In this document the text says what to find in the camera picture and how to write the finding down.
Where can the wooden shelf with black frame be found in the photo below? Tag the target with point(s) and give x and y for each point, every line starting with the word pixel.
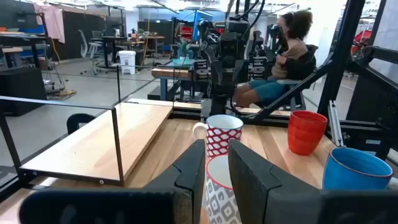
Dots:
pixel 93 146

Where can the black office chair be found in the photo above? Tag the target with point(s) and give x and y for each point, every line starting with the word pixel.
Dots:
pixel 287 82

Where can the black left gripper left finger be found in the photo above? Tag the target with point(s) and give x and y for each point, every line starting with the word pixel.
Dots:
pixel 155 205

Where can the black table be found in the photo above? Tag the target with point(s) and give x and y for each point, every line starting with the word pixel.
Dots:
pixel 109 38

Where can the silver aluminium bracket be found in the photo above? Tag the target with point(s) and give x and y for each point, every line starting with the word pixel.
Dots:
pixel 335 127

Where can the dark desk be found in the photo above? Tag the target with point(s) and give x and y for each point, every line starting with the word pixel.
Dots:
pixel 18 36

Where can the black monitor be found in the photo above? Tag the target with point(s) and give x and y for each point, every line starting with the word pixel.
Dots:
pixel 15 14

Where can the black cabinet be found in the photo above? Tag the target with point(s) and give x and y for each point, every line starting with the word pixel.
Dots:
pixel 21 90

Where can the white bin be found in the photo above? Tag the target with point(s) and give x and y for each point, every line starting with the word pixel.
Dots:
pixel 127 62

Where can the wooden workbench with blue legs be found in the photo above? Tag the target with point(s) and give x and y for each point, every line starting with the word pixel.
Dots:
pixel 169 73

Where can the blue panel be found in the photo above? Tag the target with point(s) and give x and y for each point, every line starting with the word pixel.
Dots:
pixel 202 23

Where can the person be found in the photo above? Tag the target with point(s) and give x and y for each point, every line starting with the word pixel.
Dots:
pixel 293 53

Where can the white office chair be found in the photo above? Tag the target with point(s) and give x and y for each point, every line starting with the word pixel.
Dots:
pixel 94 45

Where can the pink cloth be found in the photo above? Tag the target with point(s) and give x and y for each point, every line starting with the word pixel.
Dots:
pixel 53 21

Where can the grey white diamond pattern mug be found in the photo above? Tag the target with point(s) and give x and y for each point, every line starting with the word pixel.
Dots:
pixel 220 202

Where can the blue and white mug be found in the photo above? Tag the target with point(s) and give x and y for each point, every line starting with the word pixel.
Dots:
pixel 354 171

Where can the black arched object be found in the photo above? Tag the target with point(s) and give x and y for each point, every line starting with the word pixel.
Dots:
pixel 71 123

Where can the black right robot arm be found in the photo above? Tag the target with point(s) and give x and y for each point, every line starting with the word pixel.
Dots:
pixel 228 74

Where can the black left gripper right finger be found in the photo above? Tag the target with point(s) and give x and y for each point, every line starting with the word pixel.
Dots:
pixel 280 202

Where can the red white diamond pattern mug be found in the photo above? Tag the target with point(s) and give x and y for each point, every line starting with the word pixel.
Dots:
pixel 224 137

